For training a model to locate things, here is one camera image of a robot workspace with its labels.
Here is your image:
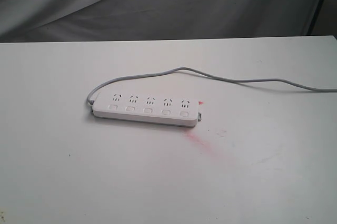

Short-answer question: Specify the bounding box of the grey backdrop cloth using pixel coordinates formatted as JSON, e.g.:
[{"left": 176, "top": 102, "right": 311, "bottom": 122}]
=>
[{"left": 1, "top": 0, "right": 319, "bottom": 42}]

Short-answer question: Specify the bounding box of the white five-socket power strip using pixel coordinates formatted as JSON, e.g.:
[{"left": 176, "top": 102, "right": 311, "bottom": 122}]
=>
[{"left": 92, "top": 90, "right": 202, "bottom": 127}]

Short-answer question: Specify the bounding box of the grey power cable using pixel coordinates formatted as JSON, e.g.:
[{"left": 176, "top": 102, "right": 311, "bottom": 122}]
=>
[{"left": 86, "top": 66, "right": 337, "bottom": 105}]

